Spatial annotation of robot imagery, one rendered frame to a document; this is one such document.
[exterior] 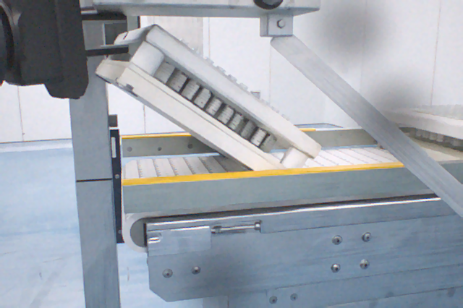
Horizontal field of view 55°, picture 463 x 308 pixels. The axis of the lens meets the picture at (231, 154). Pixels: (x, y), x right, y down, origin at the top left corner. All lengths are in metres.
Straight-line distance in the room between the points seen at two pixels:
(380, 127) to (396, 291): 0.29
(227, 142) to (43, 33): 0.21
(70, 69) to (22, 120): 5.11
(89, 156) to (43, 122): 4.79
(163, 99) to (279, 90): 5.71
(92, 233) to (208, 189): 0.36
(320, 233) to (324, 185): 0.06
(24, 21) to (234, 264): 0.33
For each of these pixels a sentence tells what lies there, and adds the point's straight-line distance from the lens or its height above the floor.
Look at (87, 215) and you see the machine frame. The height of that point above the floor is 0.79.
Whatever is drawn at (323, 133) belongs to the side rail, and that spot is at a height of 0.92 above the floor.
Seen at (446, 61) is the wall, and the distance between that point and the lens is 4.88.
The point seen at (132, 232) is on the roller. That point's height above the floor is 0.86.
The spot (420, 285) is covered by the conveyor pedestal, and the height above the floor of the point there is 0.73.
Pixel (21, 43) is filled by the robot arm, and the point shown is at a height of 1.06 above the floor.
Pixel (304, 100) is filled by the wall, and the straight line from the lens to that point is 6.35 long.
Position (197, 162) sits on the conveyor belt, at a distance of 0.71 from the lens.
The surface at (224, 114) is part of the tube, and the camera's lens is 0.53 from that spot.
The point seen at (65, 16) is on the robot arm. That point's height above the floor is 1.09.
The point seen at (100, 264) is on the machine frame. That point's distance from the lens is 0.83.
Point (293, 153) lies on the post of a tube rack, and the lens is 0.54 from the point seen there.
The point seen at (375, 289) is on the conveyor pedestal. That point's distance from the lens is 0.68.
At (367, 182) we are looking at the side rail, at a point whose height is 0.91.
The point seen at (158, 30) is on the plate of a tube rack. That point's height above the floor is 1.08.
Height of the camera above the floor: 1.05
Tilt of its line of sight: 13 degrees down
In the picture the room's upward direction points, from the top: straight up
